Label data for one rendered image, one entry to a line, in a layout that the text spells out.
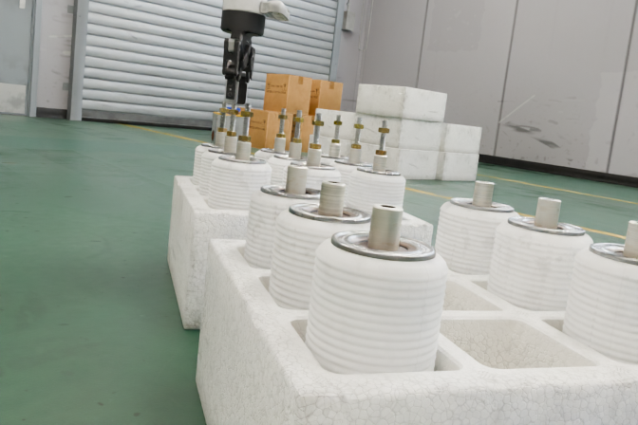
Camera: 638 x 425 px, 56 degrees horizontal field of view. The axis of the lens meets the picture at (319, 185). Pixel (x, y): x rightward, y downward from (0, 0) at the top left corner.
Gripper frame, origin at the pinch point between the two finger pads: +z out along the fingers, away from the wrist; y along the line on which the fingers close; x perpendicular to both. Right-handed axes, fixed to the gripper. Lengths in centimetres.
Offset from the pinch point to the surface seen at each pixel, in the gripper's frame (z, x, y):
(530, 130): -4, 180, -525
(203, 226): 19.3, 2.0, 20.5
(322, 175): 10.8, 17.5, 10.5
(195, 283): 27.9, 1.6, 20.7
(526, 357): 20, 41, 52
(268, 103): 0, -64, -382
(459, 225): 12, 36, 35
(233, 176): 12.2, 4.5, 15.7
